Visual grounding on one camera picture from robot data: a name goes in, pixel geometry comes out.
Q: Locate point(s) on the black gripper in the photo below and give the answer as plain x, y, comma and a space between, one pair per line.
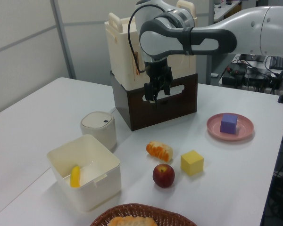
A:
158, 70

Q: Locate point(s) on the purple cube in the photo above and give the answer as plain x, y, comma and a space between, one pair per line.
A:
228, 123

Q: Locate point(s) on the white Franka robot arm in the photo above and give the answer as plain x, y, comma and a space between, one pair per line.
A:
202, 37

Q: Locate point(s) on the yellow cube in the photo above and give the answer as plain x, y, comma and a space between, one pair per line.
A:
191, 163

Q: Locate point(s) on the dark brown wooden crate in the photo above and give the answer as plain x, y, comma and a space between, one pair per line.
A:
162, 106

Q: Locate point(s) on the peeled orange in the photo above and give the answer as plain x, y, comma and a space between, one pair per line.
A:
159, 151

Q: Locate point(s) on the cream lidded canister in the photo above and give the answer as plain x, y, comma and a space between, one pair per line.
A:
99, 129

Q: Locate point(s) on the pink plate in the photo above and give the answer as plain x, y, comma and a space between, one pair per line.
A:
230, 127

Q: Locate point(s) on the red apple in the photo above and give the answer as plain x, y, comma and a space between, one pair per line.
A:
163, 175

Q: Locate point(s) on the cream open plastic box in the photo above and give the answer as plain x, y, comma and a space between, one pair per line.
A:
89, 174

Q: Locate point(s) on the yellow banana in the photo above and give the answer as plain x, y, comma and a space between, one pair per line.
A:
75, 177

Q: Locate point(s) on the brown wicker basket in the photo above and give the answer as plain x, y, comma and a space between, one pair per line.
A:
141, 214

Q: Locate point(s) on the bread loaf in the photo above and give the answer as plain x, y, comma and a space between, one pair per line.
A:
132, 221

